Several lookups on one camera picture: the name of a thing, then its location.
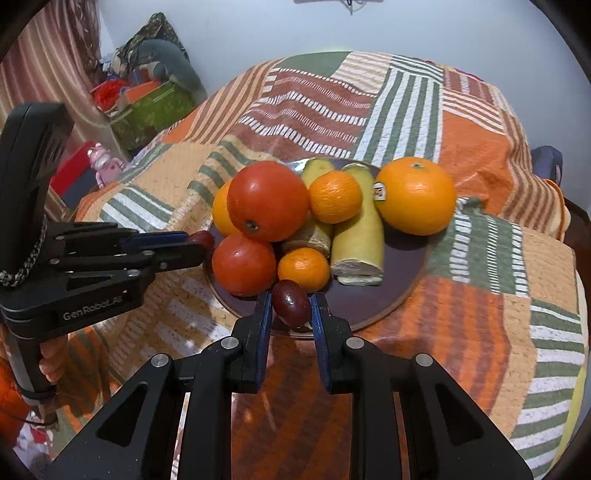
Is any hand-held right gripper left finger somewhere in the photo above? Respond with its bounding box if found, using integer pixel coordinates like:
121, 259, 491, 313
51, 291, 274, 480

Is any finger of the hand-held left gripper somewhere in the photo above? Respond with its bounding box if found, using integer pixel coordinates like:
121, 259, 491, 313
52, 223, 191, 254
58, 244, 207, 288

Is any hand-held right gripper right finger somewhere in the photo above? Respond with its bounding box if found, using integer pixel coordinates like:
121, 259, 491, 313
309, 293, 532, 480

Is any large plain orange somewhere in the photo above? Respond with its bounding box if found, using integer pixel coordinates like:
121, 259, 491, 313
212, 180, 241, 237

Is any red tomato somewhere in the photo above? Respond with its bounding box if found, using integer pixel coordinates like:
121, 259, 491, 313
211, 232, 278, 297
226, 161, 310, 243

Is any purple plate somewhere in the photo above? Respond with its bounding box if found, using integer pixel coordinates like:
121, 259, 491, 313
205, 159, 432, 340

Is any small tangerine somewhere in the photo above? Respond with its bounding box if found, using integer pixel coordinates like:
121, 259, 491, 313
308, 170, 363, 224
277, 247, 331, 293

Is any large orange with sticker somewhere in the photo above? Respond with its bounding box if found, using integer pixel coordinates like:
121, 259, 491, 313
373, 157, 458, 236

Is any person's left hand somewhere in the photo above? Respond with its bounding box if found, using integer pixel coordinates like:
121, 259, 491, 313
38, 333, 71, 385

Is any red box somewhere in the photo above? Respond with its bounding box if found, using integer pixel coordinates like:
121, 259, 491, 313
50, 154, 100, 208

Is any pink robot toy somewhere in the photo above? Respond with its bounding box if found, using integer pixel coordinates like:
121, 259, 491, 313
88, 143, 127, 188

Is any red plush toy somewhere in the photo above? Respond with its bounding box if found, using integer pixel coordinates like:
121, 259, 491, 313
90, 79, 132, 112

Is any green storage box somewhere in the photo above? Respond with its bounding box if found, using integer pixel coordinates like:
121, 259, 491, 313
108, 80, 197, 151

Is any striped brown curtain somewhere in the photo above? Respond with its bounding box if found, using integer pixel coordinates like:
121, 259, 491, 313
0, 0, 100, 153

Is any striped patchwork blanket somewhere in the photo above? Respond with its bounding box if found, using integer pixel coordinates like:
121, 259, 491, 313
74, 51, 587, 480

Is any grey shark plush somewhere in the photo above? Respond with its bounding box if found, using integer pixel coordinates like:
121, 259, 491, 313
139, 39, 206, 104

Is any dark patterned cushion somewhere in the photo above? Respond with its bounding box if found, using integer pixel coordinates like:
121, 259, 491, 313
113, 12, 190, 65

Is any braided wrist cord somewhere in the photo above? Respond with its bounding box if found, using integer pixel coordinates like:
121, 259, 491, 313
0, 217, 48, 289

